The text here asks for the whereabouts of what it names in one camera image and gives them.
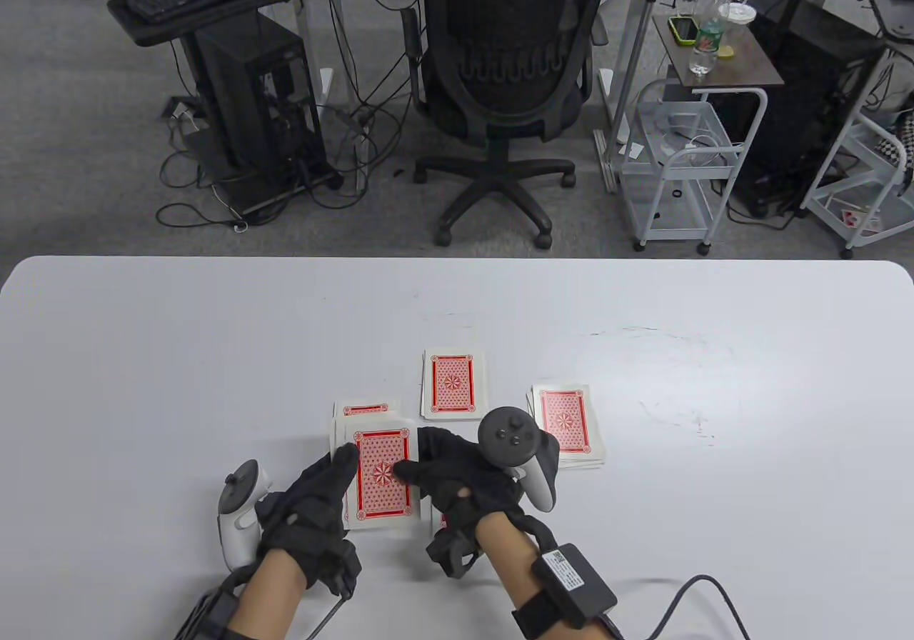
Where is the white red-print packet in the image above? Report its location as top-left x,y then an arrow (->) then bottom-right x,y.
839,208 -> 884,235

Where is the deck of red playing cards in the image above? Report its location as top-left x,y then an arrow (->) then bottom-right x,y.
331,417 -> 421,532

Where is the aluminium frame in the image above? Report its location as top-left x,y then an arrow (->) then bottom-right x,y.
594,0 -> 669,194

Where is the black computer tower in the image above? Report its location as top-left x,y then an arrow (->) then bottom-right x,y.
191,10 -> 331,194

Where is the white desk leg frame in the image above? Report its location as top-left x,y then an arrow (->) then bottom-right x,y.
294,0 -> 372,194

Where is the person's left hand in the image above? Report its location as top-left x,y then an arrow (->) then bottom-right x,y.
256,444 -> 363,598

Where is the tangle of black floor cables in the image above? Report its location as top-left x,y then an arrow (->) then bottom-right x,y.
156,0 -> 404,232

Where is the black wrist strap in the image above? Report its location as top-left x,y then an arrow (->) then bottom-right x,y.
511,594 -> 573,640

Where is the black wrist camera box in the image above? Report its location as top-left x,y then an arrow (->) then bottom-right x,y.
175,586 -> 247,640
531,542 -> 618,630

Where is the black white checkered cloth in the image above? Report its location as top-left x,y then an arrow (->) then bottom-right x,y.
875,108 -> 914,173

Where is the grey floor power socket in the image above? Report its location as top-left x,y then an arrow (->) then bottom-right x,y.
168,97 -> 208,134

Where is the white charger with cable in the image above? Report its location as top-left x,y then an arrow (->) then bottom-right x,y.
661,115 -> 740,169

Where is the clear bottle green label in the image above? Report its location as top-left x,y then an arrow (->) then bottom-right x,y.
688,0 -> 734,75

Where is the white VR controller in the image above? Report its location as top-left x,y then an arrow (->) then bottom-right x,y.
217,460 -> 273,574
477,408 -> 561,514

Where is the white wire rolling cart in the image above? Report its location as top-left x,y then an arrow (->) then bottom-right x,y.
800,47 -> 914,261
618,79 -> 750,255

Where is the brown top side table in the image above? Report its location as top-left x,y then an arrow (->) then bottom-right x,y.
652,8 -> 785,212

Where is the black camera cable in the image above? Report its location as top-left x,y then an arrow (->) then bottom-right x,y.
600,573 -> 751,640

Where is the person's left forearm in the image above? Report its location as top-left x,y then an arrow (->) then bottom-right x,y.
228,547 -> 311,640

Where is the person's right hand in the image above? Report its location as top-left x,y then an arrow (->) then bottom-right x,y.
395,427 -> 527,581

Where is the thin black cable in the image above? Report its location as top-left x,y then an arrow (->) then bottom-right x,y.
308,594 -> 355,640

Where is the black mesh office chair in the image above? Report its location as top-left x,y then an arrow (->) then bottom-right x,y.
403,0 -> 618,248

